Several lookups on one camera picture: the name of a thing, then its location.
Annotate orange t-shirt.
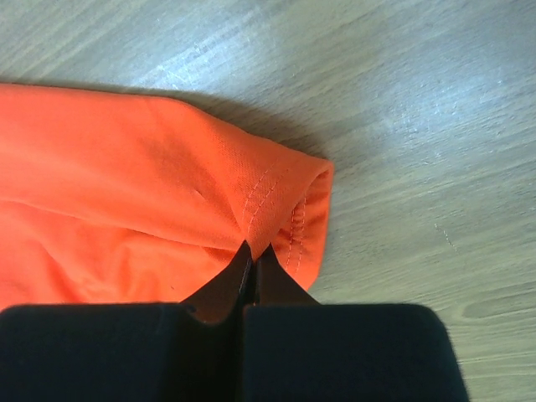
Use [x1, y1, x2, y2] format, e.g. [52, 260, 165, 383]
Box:
[1, 84, 334, 308]

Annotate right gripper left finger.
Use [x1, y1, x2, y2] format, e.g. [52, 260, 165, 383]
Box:
[1, 245, 252, 401]

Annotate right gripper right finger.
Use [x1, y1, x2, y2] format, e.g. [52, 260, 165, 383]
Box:
[241, 249, 469, 401]

